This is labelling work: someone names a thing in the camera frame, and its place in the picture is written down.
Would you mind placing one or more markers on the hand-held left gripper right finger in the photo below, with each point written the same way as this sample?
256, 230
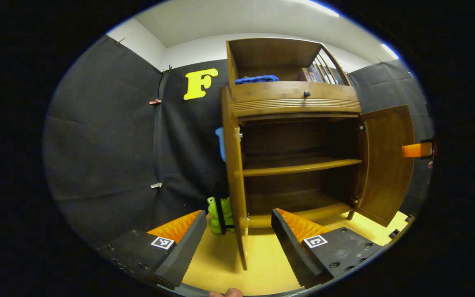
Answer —
295, 255

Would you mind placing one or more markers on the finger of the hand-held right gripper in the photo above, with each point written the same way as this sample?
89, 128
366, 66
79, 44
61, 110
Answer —
412, 150

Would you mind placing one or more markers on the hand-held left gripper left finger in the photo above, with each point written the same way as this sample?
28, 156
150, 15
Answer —
182, 255

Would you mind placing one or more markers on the wooden shoe cabinet door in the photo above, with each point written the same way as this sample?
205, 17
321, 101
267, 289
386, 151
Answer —
386, 165
235, 185

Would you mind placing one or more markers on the wooden double-door shoe cabinet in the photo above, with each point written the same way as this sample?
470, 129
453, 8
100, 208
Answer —
295, 103

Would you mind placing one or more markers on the wooden cabinet drawer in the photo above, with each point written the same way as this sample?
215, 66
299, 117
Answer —
287, 97

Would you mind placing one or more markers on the green toy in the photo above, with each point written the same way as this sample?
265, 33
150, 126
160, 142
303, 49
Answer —
213, 214

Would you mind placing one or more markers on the silver clip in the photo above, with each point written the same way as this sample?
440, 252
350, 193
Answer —
156, 185

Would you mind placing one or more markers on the wooden inner shelf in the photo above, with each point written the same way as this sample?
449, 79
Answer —
299, 167

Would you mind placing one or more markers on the ceiling light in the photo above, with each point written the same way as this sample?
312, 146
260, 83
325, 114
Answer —
390, 50

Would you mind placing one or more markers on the blue spine shelf book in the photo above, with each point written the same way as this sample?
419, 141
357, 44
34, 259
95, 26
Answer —
317, 74

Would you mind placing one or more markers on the beige spine shelf book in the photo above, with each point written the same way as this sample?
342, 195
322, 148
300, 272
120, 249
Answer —
311, 75

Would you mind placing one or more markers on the brown spine shelf book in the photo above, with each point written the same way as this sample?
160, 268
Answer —
305, 75

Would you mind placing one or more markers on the black backdrop cloth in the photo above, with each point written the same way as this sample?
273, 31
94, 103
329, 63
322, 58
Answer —
105, 144

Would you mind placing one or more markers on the red clip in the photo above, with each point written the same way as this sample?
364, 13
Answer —
155, 102

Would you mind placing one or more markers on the blue towel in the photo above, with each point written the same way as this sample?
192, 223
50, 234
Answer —
256, 79

